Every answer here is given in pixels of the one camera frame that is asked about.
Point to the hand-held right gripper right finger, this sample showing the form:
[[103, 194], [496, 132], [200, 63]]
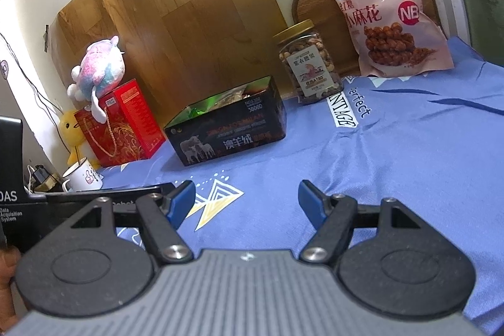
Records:
[[311, 204]]

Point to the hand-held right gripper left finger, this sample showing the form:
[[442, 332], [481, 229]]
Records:
[[181, 202]]

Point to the black cardboard box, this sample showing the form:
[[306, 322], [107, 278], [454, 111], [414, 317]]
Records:
[[236, 135]]

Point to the person's left hand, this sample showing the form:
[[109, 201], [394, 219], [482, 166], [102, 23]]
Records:
[[6, 281]]

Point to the black charger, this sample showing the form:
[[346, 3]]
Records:
[[40, 174]]

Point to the white enamel mug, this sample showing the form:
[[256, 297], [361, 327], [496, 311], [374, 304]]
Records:
[[84, 176]]

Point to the yellow plush chick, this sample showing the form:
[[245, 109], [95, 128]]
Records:
[[71, 131]]

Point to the red gift box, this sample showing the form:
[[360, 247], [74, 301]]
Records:
[[130, 115]]

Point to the blue printed blanket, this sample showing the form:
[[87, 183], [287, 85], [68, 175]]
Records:
[[393, 143]]

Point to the clear nut jar yellow lid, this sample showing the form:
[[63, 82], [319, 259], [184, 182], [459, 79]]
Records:
[[309, 72]]

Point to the pastel plush toy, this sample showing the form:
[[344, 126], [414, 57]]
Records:
[[100, 64]]

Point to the wood grain board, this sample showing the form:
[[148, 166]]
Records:
[[177, 5]]

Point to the large pink snack bag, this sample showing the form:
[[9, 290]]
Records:
[[393, 17]]

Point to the round wall hook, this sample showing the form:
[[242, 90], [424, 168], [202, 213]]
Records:
[[3, 69]]

